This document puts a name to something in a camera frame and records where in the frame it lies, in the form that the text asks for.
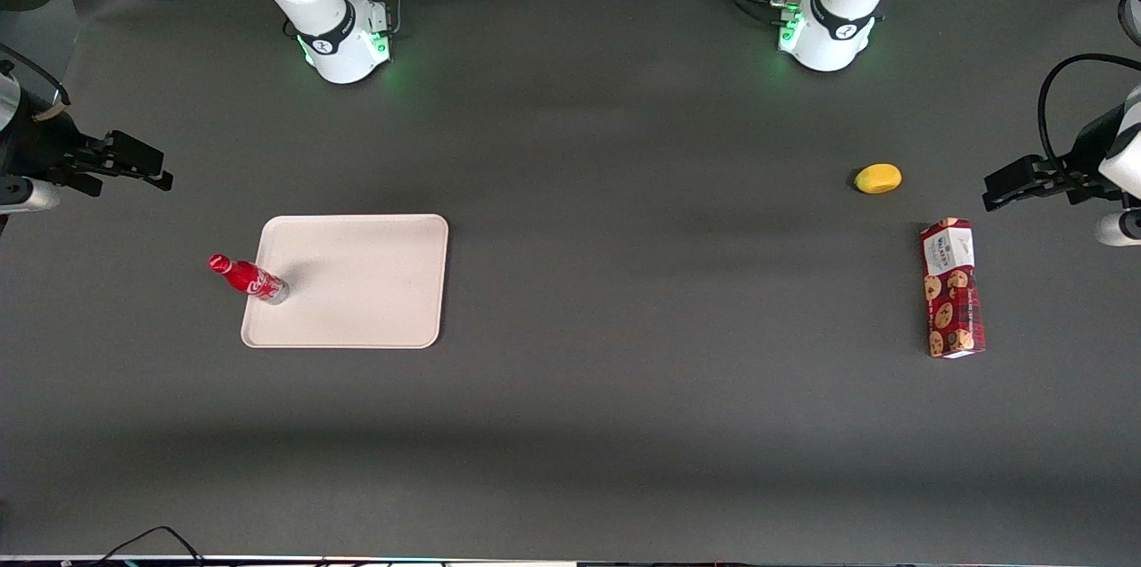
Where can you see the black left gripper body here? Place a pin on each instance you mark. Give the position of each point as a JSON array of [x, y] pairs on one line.
[[1089, 148]]

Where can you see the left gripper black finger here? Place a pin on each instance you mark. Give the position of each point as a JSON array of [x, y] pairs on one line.
[[1086, 193], [1016, 176]]

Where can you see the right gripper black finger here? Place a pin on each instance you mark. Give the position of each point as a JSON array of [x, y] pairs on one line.
[[135, 155], [82, 184]]

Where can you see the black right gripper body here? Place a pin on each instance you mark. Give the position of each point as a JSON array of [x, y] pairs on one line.
[[34, 145]]

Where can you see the red coke bottle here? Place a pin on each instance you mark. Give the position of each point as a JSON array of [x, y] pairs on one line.
[[250, 279]]

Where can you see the white rectangular plastic tray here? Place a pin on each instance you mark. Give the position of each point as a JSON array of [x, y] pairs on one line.
[[357, 282]]

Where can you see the red tartan cookie box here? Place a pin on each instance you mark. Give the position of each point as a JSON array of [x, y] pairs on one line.
[[952, 291]]

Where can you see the yellow lemon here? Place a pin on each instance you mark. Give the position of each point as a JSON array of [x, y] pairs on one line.
[[878, 178]]

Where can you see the dark grey table mat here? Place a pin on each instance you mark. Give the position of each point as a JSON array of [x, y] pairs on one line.
[[624, 326]]

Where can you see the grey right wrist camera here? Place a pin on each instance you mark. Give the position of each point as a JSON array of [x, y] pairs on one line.
[[27, 195]]

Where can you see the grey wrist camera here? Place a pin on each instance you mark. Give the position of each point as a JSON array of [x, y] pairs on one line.
[[1119, 228], [27, 195]]

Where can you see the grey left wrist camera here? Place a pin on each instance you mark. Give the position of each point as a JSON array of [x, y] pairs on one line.
[[1119, 228]]

